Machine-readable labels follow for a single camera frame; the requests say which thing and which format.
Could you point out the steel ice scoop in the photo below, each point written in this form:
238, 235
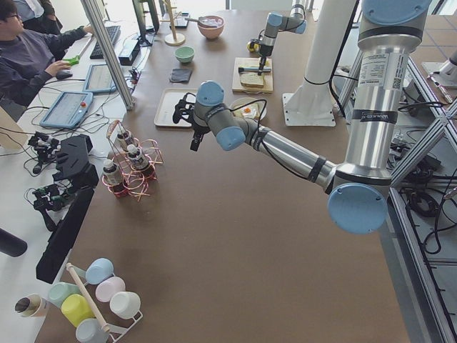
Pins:
203, 21

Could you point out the aluminium frame post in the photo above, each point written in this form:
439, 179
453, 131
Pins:
94, 16

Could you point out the pale pink cup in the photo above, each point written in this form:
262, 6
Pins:
109, 287

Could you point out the teach pendant near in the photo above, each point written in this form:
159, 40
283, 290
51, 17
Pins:
68, 110

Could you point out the white wire cup rack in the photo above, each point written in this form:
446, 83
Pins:
119, 327

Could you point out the wooden cup tree stand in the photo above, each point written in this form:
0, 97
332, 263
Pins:
174, 38

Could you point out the pale green cup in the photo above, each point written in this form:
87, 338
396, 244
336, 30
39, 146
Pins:
60, 291

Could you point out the teach pendant far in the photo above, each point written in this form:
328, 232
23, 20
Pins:
98, 80

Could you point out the cream rabbit tray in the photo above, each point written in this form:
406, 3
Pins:
169, 99

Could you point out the pink bowl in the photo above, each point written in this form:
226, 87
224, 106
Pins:
212, 32

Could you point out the yellow cup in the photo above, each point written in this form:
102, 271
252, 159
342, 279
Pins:
76, 309

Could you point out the mint green bowl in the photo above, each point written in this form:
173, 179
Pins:
184, 54

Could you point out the tea bottle lower right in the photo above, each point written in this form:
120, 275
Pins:
113, 176

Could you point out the tea bottle top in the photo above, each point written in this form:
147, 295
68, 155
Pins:
124, 139

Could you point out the grey blue cup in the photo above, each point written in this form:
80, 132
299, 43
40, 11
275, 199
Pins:
89, 331

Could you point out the bamboo cutting board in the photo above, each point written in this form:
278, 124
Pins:
249, 61

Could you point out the tea bottle lower left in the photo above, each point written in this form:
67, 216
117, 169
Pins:
137, 159

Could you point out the copper wire bottle rack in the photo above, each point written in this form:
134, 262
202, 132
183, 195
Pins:
136, 183

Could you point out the light blue cup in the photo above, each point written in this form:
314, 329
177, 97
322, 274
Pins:
99, 270

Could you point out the paper coffee cup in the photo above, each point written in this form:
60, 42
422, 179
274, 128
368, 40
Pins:
32, 305

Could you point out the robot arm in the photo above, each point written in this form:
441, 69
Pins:
295, 22
357, 188

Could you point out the tea bottle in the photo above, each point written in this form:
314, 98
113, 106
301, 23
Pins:
113, 176
137, 159
124, 139

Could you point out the yellow lemon upper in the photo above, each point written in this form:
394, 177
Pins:
253, 46

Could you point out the steel muddler black tip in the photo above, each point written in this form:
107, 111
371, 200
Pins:
247, 69

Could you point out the teach pendant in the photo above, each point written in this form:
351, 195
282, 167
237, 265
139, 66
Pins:
68, 110
98, 80

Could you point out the wooden rack handle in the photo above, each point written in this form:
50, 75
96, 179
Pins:
71, 269

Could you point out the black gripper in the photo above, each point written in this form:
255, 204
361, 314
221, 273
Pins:
198, 130
264, 51

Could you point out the white cup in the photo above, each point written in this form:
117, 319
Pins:
125, 304

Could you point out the white round plate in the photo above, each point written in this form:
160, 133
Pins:
238, 104

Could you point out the seated person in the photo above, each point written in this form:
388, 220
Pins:
28, 57

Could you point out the fried egg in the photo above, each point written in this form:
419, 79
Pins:
248, 111

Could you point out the grey folded cloth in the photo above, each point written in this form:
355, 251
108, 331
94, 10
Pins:
179, 75

